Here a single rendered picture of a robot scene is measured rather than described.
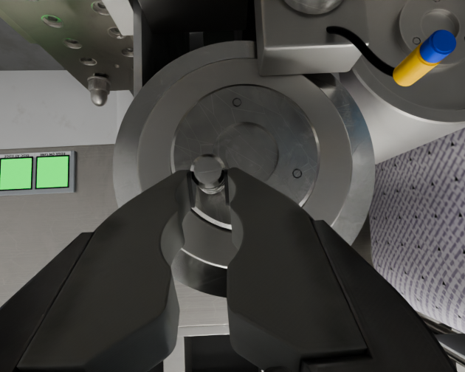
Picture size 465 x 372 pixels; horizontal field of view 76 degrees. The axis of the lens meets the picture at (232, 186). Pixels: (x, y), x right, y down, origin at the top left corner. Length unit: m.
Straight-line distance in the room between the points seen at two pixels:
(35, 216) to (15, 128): 2.31
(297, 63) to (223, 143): 0.06
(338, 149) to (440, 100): 0.07
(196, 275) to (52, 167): 0.44
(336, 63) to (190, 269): 0.13
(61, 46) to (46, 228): 0.28
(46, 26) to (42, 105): 2.37
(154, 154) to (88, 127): 2.48
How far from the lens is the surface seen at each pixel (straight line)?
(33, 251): 0.59
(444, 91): 0.22
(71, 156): 0.56
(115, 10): 0.23
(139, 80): 0.20
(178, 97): 0.17
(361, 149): 0.18
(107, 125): 2.60
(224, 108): 0.15
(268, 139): 0.16
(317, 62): 0.17
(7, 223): 0.61
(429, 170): 0.33
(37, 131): 2.79
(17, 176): 0.60
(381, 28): 0.22
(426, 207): 0.34
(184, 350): 0.54
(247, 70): 0.18
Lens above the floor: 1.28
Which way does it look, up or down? 7 degrees down
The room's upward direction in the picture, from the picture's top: 177 degrees clockwise
